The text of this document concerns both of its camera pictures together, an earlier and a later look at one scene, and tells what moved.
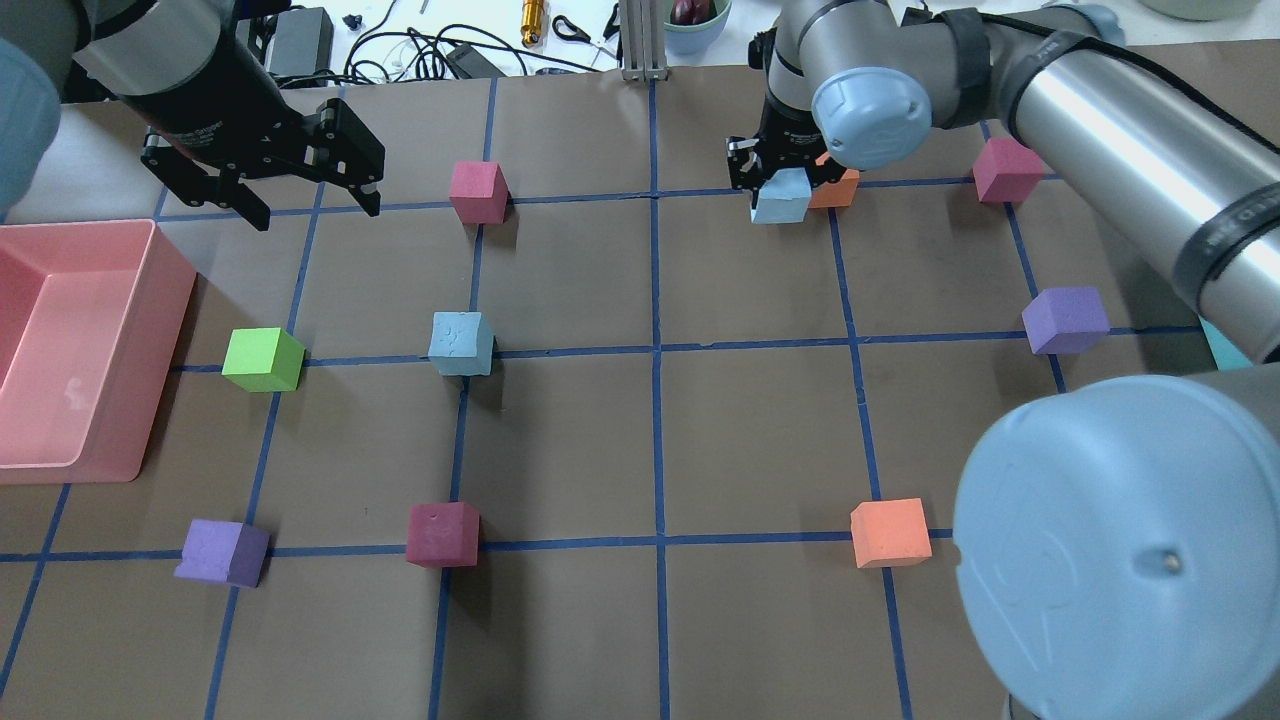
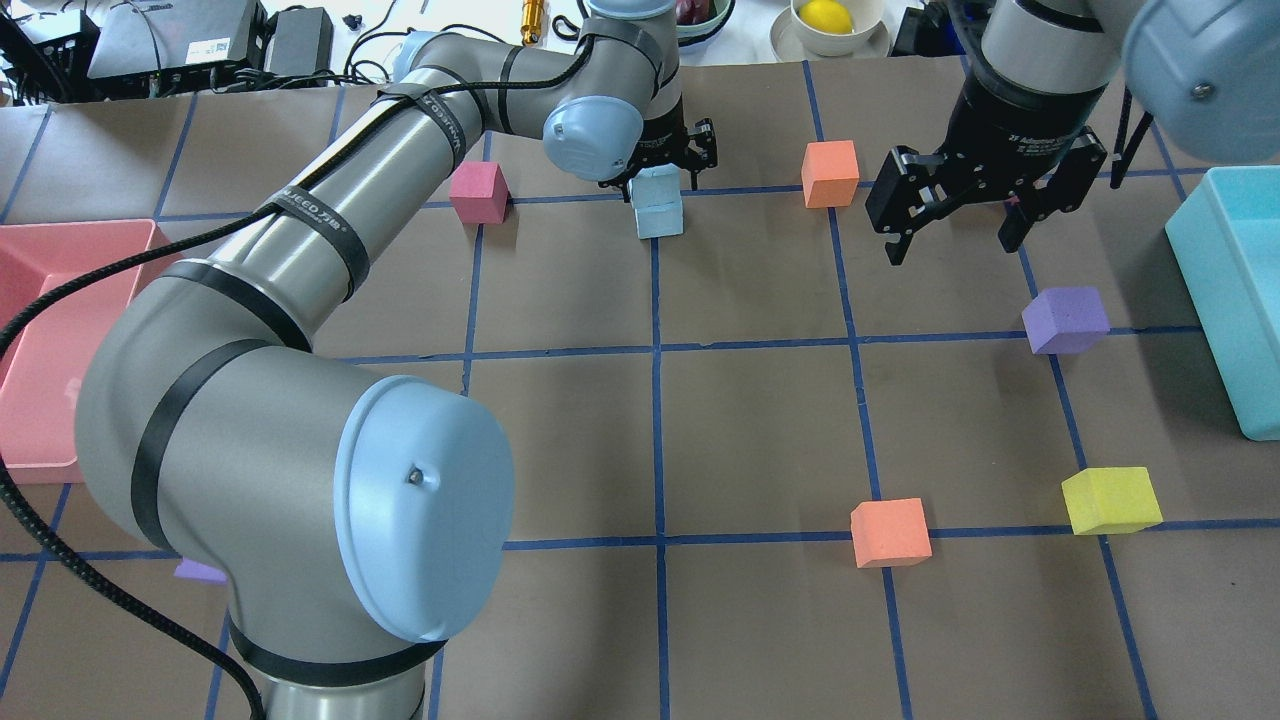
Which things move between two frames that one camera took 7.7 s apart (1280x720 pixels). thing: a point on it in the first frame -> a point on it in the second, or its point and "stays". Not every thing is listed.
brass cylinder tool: x=532 y=13 stays
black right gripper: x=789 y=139 -> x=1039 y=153
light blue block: x=784 y=197 -> x=661 y=220
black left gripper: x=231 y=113 -> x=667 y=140
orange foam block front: x=835 y=195 stays
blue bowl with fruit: x=692 y=25 stays
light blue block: x=461 y=343 -> x=654 y=186
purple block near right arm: x=1065 y=319 stays
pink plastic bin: x=89 y=309 stays
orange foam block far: x=889 y=532 stays
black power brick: x=303 y=42 stays
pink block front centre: x=480 y=193 stays
